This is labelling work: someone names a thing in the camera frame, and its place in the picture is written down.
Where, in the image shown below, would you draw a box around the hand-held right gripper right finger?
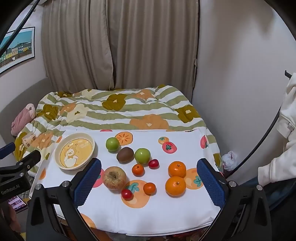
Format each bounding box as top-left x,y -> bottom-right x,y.
196,158 -> 272,241

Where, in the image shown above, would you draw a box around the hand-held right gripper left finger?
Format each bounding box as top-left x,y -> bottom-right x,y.
26,158 -> 102,241

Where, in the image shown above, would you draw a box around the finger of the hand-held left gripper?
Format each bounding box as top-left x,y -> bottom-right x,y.
0,142 -> 16,160
0,150 -> 42,176

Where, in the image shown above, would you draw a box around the wrinkled red yellow apple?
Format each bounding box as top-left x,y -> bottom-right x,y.
102,166 -> 127,191

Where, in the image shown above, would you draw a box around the large orange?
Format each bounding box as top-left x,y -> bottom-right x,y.
168,161 -> 187,178
165,176 -> 186,197

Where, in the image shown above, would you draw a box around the yellow cartoon print plate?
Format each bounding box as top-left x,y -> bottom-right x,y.
54,133 -> 96,170

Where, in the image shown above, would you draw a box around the green apple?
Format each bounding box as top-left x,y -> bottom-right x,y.
106,137 -> 120,152
134,148 -> 151,164

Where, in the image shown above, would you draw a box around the brown kiwi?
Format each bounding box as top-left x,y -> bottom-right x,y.
117,147 -> 134,162

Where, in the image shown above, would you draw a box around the smartphone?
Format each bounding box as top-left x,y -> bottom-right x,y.
8,195 -> 28,212

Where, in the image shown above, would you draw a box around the tissue packet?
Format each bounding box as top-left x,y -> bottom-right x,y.
22,132 -> 36,149

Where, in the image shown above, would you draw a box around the white plastic bag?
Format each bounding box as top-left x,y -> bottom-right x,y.
222,151 -> 238,172

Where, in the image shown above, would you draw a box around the pink plush toy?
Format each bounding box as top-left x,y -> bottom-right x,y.
11,103 -> 36,137

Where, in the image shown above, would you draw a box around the small tangerine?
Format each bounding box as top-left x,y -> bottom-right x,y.
143,182 -> 156,195
132,164 -> 145,176

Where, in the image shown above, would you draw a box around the dark blue jeans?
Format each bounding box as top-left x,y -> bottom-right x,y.
243,177 -> 296,210

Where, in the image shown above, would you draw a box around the white fruit print tablecloth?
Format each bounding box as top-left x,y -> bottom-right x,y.
30,128 -> 226,234

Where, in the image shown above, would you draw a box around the striped floral blanket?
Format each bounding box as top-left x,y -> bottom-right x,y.
14,85 -> 223,173

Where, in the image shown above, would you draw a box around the beige curtain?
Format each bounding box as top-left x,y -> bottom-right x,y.
42,0 -> 200,91

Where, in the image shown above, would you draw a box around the grey padded bed frame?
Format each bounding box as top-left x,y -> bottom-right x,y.
0,77 -> 50,163

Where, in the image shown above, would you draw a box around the black cable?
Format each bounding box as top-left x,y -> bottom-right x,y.
225,107 -> 283,180
0,0 -> 41,51

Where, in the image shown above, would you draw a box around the framed wall poster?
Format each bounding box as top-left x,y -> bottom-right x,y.
0,27 -> 36,74

